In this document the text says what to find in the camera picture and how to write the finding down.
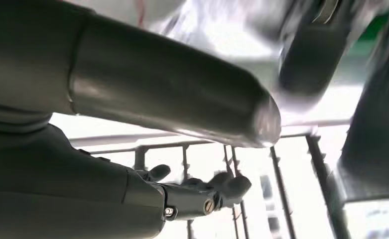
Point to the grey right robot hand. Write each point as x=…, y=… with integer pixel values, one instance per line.
x=148, y=72

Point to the window frame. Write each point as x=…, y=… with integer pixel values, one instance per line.
x=281, y=184

